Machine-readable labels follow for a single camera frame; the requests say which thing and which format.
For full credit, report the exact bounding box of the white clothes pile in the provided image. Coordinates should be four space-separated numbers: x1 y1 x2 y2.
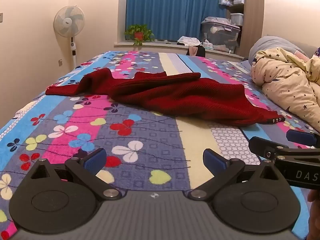
177 36 203 47

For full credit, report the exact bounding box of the small clear storage box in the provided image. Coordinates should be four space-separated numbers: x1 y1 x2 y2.
230 13 244 26

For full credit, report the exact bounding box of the dark red knit sweater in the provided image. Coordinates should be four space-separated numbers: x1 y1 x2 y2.
45 67 286 127

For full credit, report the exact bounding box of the person's right forearm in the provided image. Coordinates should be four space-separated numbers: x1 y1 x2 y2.
307 189 320 240

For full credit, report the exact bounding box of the colourful floral blanket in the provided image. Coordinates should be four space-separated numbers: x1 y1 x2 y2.
0 51 318 239

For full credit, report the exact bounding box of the white standing fan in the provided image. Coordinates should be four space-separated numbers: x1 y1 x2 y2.
53 5 85 69

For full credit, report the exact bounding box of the window sill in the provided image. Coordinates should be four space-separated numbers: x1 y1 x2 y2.
114 40 247 59

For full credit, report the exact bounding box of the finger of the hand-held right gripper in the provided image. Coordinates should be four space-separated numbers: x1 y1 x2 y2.
248 136 291 161
286 129 320 147

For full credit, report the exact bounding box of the potted green plant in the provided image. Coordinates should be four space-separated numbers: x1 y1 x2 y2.
124 24 155 46

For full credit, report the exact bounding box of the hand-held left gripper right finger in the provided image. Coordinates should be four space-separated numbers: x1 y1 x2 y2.
189 149 287 202

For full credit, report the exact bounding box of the clear plastic storage bin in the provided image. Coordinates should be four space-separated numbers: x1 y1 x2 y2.
201 21 241 54

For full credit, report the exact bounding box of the blue curtain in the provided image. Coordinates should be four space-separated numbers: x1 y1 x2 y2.
125 0 231 44

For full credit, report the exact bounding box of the cream star-print quilt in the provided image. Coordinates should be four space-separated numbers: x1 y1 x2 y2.
251 47 320 130

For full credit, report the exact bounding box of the wooden shelf unit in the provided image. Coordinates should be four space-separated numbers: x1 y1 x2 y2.
226 0 265 57

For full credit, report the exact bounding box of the grey pillow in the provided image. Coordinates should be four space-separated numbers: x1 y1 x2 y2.
247 36 309 62

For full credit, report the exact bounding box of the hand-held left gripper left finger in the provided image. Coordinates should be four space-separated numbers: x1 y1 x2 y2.
30 148 123 202

